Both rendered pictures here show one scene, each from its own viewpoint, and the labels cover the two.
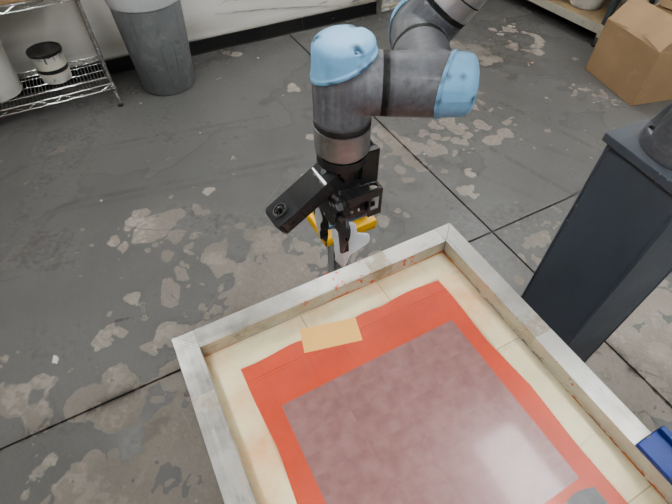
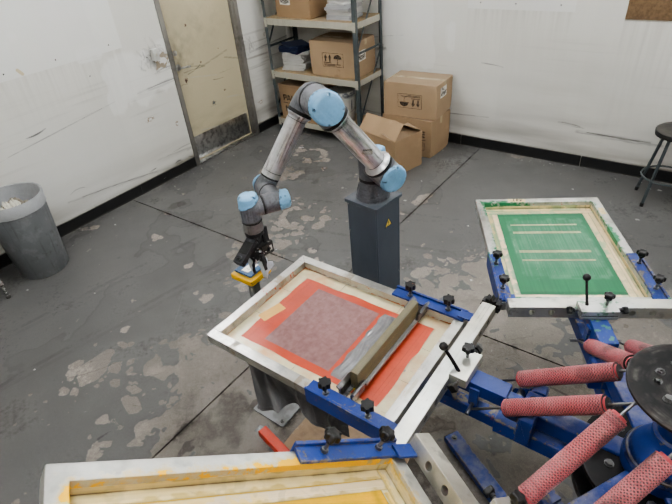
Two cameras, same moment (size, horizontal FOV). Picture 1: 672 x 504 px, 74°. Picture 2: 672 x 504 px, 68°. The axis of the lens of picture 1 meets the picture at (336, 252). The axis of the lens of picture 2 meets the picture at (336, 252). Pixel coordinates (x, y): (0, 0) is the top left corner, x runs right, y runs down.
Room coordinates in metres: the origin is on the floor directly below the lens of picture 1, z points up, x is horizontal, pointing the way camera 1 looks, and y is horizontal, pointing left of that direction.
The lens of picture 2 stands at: (-1.10, 0.35, 2.29)
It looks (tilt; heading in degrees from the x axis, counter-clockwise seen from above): 35 degrees down; 337
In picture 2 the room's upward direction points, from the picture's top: 5 degrees counter-clockwise
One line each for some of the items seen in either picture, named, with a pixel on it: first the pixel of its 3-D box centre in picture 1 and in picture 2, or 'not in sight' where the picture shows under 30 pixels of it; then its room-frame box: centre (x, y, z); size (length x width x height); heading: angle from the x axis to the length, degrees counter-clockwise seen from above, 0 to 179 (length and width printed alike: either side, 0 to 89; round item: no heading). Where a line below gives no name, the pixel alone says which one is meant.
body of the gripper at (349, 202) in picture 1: (346, 181); (258, 242); (0.50, -0.01, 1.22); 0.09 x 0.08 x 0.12; 118
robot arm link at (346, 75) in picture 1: (345, 82); (250, 207); (0.50, -0.01, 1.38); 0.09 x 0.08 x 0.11; 88
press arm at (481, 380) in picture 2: not in sight; (481, 384); (-0.34, -0.43, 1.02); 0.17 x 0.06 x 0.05; 28
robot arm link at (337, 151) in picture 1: (341, 136); (252, 225); (0.50, -0.01, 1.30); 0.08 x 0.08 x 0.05
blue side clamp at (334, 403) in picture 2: not in sight; (346, 409); (-0.18, -0.03, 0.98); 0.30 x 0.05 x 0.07; 28
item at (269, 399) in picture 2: not in sight; (298, 400); (0.11, 0.05, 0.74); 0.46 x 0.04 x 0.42; 28
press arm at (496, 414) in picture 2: not in sight; (441, 393); (-0.23, -0.37, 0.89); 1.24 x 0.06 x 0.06; 28
